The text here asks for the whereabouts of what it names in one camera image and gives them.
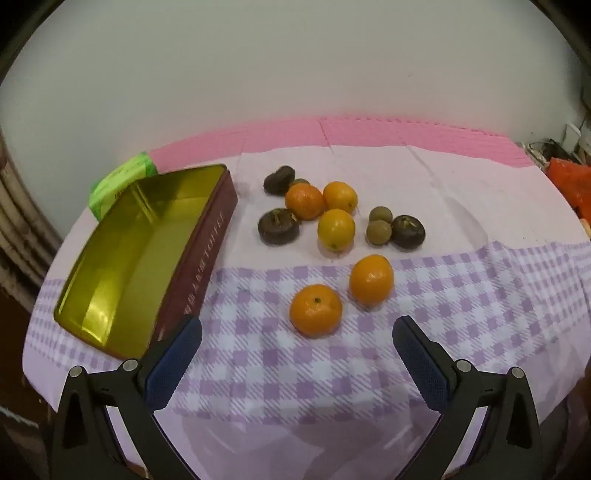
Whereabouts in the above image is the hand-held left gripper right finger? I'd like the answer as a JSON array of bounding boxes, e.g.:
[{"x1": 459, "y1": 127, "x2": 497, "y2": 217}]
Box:
[{"x1": 392, "y1": 315, "x2": 546, "y2": 480}]

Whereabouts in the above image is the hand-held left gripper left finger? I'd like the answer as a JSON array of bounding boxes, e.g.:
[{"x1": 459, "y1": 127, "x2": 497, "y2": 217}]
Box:
[{"x1": 51, "y1": 315, "x2": 204, "y2": 480}]

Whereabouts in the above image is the small orange mandarin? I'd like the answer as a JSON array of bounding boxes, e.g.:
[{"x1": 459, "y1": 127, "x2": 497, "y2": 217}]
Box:
[
  {"x1": 322, "y1": 181, "x2": 359, "y2": 214},
  {"x1": 317, "y1": 209, "x2": 356, "y2": 252},
  {"x1": 289, "y1": 284, "x2": 344, "y2": 337},
  {"x1": 348, "y1": 254, "x2": 395, "y2": 306},
  {"x1": 285, "y1": 183, "x2": 325, "y2": 220}
]

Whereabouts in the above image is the gold and maroon tin box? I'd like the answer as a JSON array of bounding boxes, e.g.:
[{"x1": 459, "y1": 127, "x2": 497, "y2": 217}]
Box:
[{"x1": 53, "y1": 164, "x2": 239, "y2": 361}]

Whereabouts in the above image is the pink purple checked cloth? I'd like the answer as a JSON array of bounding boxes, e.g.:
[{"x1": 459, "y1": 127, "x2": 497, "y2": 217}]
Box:
[{"x1": 22, "y1": 143, "x2": 591, "y2": 480}]

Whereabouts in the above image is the green tissue pack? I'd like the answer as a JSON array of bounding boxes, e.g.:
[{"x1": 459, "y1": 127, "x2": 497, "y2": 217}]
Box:
[{"x1": 88, "y1": 151, "x2": 158, "y2": 221}]

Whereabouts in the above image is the beige patterned curtain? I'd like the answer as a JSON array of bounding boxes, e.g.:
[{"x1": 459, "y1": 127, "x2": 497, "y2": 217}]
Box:
[{"x1": 0, "y1": 124, "x2": 63, "y2": 296}]

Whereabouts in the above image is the orange plastic bag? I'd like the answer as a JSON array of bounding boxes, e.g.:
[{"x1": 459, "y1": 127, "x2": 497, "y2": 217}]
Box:
[{"x1": 546, "y1": 158, "x2": 591, "y2": 217}]

